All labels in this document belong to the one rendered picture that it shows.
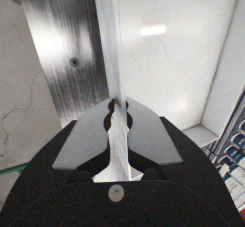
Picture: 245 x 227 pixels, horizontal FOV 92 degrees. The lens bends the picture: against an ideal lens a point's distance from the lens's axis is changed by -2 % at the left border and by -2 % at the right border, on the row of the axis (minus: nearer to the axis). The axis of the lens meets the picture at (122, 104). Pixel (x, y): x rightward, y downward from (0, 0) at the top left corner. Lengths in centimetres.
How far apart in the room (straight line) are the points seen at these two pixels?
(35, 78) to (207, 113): 114
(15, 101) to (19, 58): 36
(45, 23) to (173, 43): 20
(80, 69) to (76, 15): 9
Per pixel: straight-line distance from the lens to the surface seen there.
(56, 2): 27
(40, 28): 27
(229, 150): 74
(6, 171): 156
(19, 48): 117
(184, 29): 20
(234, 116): 63
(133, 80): 16
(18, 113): 137
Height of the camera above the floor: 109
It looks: 56 degrees down
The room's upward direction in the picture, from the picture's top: 146 degrees clockwise
